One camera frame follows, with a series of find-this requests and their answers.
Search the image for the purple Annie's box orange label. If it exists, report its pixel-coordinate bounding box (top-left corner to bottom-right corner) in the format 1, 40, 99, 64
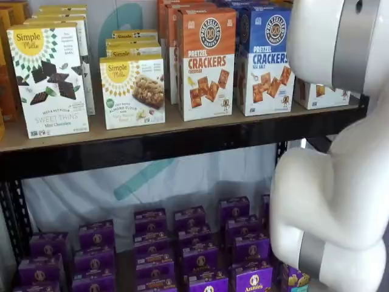
136, 281, 176, 292
133, 231, 171, 259
177, 224, 212, 244
174, 206, 207, 231
134, 208, 167, 234
181, 240, 219, 271
136, 257, 174, 285
188, 269, 229, 292

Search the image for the orange cheddar pretzel crackers box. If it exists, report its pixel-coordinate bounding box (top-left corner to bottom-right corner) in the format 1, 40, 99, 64
157, 0, 210, 47
165, 2, 213, 106
177, 7, 237, 122

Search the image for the purple Annie's box brown label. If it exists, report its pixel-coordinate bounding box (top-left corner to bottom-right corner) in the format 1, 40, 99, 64
219, 197, 250, 220
230, 264, 273, 292
225, 215, 259, 241
233, 235, 270, 265

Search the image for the Simple Mills almond bars box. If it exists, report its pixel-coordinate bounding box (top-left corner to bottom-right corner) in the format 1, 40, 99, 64
105, 38, 161, 49
111, 29, 159, 40
106, 45, 162, 59
99, 54, 167, 130

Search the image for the purple Annie's box teal label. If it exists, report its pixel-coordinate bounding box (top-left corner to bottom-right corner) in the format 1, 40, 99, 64
260, 194, 272, 228
275, 263, 311, 292

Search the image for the wooden shelf board with crackers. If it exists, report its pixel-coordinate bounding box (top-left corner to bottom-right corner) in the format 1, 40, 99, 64
0, 91, 363, 153

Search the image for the blue sea salt pretzel crackers box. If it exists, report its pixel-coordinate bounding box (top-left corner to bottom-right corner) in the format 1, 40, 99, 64
212, 0, 293, 19
236, 5, 296, 117

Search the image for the Simple Mills Sweet Thins box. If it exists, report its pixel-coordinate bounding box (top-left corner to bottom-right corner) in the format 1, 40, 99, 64
23, 16, 96, 116
39, 4, 88, 13
6, 21, 91, 139
32, 10, 89, 19

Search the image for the purple Annie's snack box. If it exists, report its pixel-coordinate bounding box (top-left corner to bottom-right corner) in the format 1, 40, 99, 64
18, 255, 66, 285
74, 248, 116, 274
72, 272, 116, 292
13, 281, 61, 292
29, 232, 70, 259
78, 220, 115, 250

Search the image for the white-fronted pretzel crackers box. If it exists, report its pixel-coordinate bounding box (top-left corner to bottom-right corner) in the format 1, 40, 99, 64
293, 75, 353, 111

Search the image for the tall orange snack box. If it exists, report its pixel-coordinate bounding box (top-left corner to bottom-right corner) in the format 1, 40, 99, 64
0, 8, 24, 123

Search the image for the yellow orange snack box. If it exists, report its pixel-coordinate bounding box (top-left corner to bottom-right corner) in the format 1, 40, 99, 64
0, 1, 31, 27

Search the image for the white backdrop with teal logo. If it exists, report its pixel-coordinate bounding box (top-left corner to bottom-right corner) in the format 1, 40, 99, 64
0, 0, 279, 292

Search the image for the purple Annie's boxes group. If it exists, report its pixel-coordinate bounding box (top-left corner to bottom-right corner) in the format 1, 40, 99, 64
65, 212, 280, 292

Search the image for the black metal shelf frame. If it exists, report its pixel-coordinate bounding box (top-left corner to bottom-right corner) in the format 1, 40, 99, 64
0, 92, 371, 268

